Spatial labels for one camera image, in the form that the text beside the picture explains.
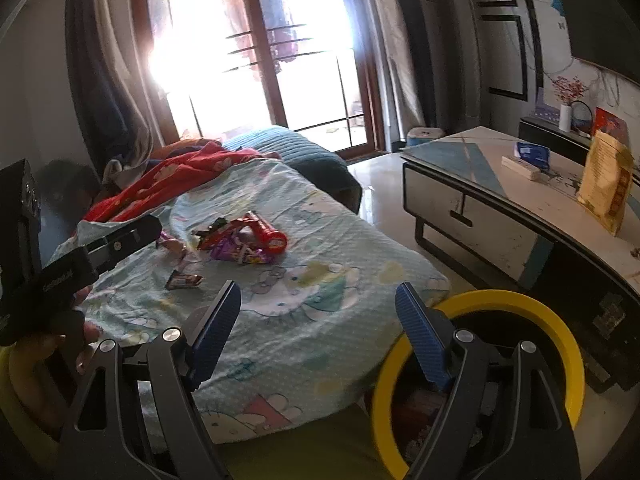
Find dark blue curtain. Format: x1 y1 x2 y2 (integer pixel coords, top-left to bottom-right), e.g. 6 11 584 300
400 0 442 132
65 0 152 172

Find black wall television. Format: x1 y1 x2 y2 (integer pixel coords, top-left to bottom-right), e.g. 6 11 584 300
555 0 640 79

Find brown framed glass door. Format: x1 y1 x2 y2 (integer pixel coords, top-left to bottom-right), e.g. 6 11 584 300
129 0 387 154

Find purple box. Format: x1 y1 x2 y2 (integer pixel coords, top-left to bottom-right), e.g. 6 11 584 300
532 87 562 122

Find long white box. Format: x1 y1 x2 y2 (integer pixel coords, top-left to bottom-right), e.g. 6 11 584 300
501 155 544 183

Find yellow rimmed bin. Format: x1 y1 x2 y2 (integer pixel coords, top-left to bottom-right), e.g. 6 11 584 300
370 290 586 480

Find glass top coffee table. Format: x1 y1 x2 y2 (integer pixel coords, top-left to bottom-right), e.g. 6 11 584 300
400 126 640 397

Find red snack tube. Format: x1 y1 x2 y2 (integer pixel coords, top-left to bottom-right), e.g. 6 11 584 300
244 212 289 257

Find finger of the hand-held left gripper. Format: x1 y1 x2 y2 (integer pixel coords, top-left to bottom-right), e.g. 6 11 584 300
82 214 164 273

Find person's left hand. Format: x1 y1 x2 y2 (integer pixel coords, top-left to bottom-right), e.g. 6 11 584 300
7 284 106 412

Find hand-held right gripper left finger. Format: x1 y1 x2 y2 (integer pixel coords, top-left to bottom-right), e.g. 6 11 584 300
60 280 243 480

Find black television cabinet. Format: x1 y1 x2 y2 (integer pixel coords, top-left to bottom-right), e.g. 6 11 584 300
519 115 640 182

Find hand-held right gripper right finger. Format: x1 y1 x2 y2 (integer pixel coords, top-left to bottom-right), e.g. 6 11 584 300
394 281 583 480

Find purple snack wrapper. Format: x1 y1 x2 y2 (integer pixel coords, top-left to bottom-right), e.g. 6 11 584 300
210 234 274 267

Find white vase with pink flowers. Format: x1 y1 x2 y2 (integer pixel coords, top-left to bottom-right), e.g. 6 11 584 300
550 76 592 134

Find grey standing air conditioner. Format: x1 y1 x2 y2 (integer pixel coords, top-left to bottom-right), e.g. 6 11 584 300
432 0 494 134

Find blue and white bucket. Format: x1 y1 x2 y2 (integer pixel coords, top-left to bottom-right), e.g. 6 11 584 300
406 127 447 154

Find blue quilted cover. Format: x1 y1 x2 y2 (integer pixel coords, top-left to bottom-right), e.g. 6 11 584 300
222 125 364 214

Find orange pillow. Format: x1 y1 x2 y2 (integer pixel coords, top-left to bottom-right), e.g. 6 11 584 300
150 137 207 162

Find cat printed light blue bedsheet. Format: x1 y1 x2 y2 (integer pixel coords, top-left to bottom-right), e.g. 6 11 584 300
50 162 451 456

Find blue tissue pack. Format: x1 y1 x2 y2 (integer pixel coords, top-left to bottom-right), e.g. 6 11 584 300
515 141 552 169

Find round desk ornament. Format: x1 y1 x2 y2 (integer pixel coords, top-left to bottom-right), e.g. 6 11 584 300
570 100 597 137

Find beige curtain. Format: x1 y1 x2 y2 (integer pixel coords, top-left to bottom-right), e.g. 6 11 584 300
95 0 167 162
362 0 427 137

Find pale pink wrapper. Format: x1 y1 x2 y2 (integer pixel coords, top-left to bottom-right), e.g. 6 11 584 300
159 232 189 262

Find dark snack wrapper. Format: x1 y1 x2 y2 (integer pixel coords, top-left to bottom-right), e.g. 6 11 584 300
192 217 232 252

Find small dark candy wrapper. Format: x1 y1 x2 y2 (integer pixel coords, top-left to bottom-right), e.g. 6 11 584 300
165 270 204 292

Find red printed blanket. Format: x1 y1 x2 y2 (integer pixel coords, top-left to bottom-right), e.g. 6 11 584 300
82 141 267 224

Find yellow paper bag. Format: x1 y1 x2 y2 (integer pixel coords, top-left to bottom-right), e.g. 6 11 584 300
575 130 635 238

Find grey cloth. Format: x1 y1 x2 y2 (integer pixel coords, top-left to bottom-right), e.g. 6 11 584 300
102 159 127 187

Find red card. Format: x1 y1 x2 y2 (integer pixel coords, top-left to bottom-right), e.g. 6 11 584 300
592 107 629 144

